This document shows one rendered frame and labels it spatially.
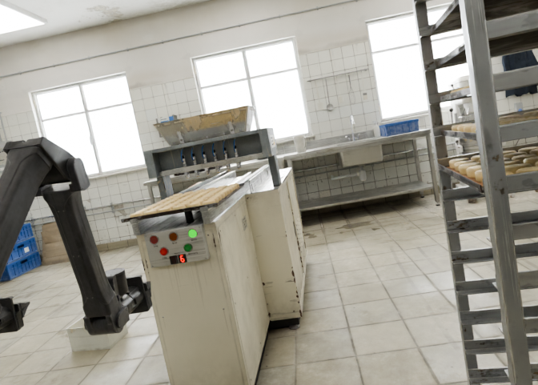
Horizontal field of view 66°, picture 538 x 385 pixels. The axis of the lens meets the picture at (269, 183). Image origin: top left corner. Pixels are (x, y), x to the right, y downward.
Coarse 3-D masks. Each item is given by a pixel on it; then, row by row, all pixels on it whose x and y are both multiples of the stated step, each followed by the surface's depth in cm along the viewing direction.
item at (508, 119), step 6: (516, 114) 104; (522, 114) 99; (528, 114) 95; (534, 114) 91; (504, 120) 92; (510, 120) 88; (516, 120) 84; (522, 120) 81; (456, 126) 106; (462, 126) 101; (468, 126) 95; (474, 126) 89; (474, 132) 89
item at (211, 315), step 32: (160, 224) 181; (192, 224) 165; (224, 224) 176; (224, 256) 167; (256, 256) 233; (160, 288) 169; (192, 288) 168; (224, 288) 166; (256, 288) 218; (160, 320) 171; (192, 320) 170; (224, 320) 168; (256, 320) 205; (192, 352) 171; (224, 352) 170; (256, 352) 193; (192, 384) 173; (224, 384) 172
